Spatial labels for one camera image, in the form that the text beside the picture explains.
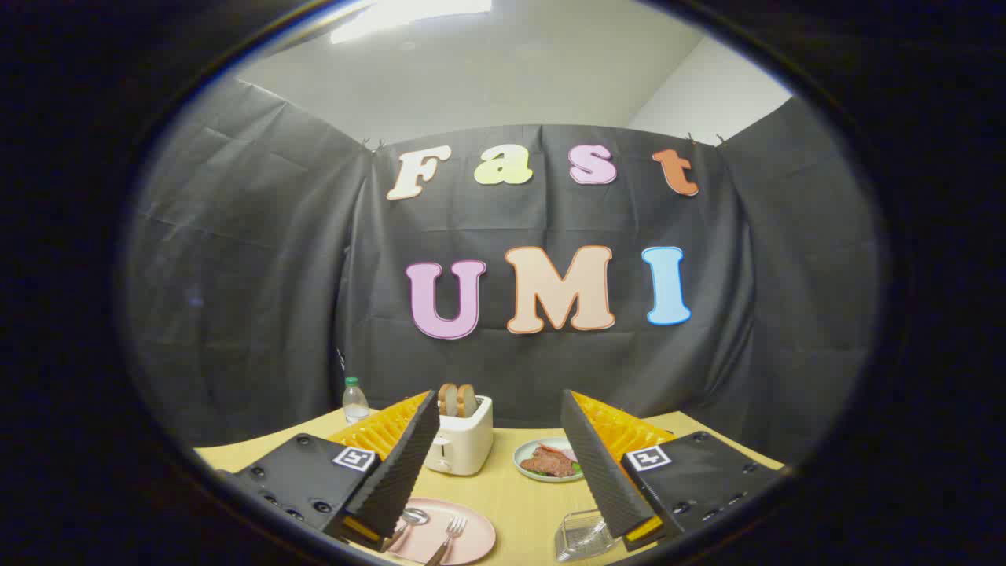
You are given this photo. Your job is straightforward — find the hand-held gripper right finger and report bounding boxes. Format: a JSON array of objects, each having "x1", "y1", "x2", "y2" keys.
[{"x1": 560, "y1": 388, "x2": 787, "y2": 551}]

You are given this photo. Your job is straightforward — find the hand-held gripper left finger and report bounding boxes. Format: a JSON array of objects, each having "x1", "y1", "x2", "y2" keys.
[{"x1": 216, "y1": 389, "x2": 441, "y2": 551}]

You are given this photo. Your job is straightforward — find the wooden-handled metal spoon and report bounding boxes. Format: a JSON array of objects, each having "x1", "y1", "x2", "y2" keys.
[{"x1": 383, "y1": 508, "x2": 430, "y2": 551}]

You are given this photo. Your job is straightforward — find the wooden-handled metal fork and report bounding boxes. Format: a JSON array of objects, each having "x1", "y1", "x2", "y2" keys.
[{"x1": 425, "y1": 515, "x2": 468, "y2": 566}]

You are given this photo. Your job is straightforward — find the brown meat slices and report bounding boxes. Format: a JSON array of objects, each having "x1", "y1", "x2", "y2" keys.
[{"x1": 519, "y1": 444, "x2": 576, "y2": 478}]

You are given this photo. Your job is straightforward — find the white toaster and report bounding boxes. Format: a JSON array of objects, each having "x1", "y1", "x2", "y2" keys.
[{"x1": 424, "y1": 395, "x2": 494, "y2": 476}]

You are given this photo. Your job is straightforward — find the pale green plate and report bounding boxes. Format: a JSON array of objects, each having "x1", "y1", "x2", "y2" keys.
[{"x1": 513, "y1": 437, "x2": 586, "y2": 483}]

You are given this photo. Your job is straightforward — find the clear plastic water bottle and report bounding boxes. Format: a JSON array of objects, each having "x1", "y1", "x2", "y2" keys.
[{"x1": 343, "y1": 377, "x2": 370, "y2": 425}]

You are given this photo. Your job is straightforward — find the pink round plate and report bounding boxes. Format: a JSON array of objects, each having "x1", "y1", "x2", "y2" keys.
[{"x1": 385, "y1": 498, "x2": 497, "y2": 565}]

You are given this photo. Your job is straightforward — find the metal wire basket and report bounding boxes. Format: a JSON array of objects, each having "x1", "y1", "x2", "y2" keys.
[{"x1": 554, "y1": 509, "x2": 618, "y2": 563}]

